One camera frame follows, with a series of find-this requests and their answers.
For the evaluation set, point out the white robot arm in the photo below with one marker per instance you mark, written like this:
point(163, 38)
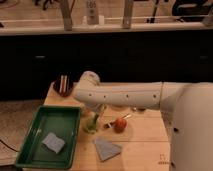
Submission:
point(191, 105)

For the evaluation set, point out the grey folded cloth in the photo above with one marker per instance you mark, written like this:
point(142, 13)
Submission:
point(106, 149)

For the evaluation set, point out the green plastic cup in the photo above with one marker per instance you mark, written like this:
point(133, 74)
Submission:
point(90, 127)

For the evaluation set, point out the grey sponge in tray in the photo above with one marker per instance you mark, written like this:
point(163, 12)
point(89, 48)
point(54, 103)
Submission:
point(52, 142)

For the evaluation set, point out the green plastic tray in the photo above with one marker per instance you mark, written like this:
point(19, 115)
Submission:
point(64, 122)

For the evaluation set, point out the red tomato toy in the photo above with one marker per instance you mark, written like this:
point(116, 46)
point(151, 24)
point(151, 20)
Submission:
point(120, 125)

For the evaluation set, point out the dark brown bowl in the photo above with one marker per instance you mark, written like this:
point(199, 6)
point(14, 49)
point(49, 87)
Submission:
point(63, 86)

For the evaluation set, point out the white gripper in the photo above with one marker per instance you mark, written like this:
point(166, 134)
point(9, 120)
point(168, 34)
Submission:
point(98, 109)

